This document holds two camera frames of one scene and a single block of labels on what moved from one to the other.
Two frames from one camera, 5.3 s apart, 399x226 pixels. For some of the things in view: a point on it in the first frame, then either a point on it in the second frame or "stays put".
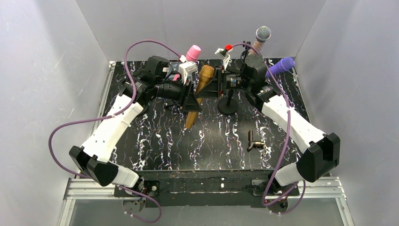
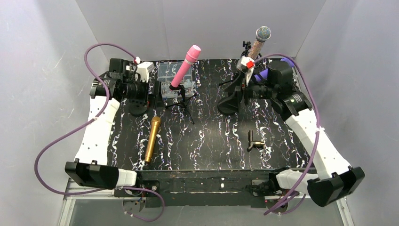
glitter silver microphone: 262,33 stays put
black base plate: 206,188 stays put
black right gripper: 220,83 → 238,94
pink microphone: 193,53 stays put
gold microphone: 206,72 → 155,122
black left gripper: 185,94 → 150,96
